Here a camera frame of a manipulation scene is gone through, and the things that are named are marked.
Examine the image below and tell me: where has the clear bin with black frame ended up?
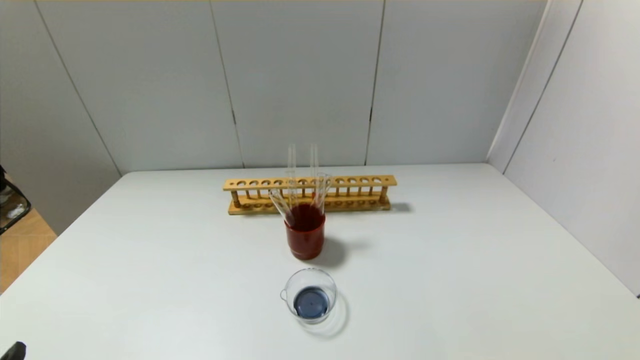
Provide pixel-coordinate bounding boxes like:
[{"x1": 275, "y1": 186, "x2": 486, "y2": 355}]
[{"x1": 0, "y1": 165, "x2": 32, "y2": 236}]

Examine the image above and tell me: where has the test tube with yellow pigment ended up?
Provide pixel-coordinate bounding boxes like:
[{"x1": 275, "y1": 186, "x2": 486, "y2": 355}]
[{"x1": 287, "y1": 144, "x2": 297, "y2": 201}]

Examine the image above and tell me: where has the clear glass beaker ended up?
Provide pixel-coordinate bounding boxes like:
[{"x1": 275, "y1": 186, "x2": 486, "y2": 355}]
[{"x1": 279, "y1": 268, "x2": 339, "y2": 326}]

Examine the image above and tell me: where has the test tube with blue pigment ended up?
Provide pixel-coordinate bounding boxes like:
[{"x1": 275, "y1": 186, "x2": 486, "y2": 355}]
[{"x1": 268, "y1": 187, "x2": 297, "y2": 227}]

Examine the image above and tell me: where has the test tube with orange-red pigment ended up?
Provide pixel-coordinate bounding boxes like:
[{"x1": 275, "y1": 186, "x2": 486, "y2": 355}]
[{"x1": 286, "y1": 171, "x2": 301, "y2": 223}]

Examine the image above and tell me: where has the wooden test tube rack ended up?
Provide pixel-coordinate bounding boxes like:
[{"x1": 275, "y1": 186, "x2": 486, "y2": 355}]
[{"x1": 222, "y1": 174, "x2": 398, "y2": 216}]

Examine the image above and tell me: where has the test tube with red pigment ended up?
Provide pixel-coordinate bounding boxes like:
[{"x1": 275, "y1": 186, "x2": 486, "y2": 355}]
[{"x1": 309, "y1": 143, "x2": 320, "y2": 198}]

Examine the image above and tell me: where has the red plastic cup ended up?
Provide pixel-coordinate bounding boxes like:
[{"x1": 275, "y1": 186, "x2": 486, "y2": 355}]
[{"x1": 284, "y1": 204, "x2": 326, "y2": 261}]

